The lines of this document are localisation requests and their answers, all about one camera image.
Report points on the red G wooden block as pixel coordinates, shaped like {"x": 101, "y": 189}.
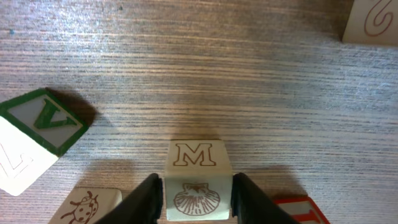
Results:
{"x": 198, "y": 181}

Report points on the green V wooden block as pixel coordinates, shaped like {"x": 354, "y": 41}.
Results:
{"x": 36, "y": 130}

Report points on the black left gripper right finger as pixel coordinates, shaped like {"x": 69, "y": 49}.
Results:
{"x": 252, "y": 206}

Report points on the red M wooden block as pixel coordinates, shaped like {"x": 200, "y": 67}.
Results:
{"x": 303, "y": 210}

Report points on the plain wooden block far left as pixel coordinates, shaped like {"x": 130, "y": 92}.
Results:
{"x": 372, "y": 22}

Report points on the plain wooden block left edge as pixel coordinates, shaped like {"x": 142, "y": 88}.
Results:
{"x": 86, "y": 205}

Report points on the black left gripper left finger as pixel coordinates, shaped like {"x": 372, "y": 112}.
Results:
{"x": 142, "y": 206}

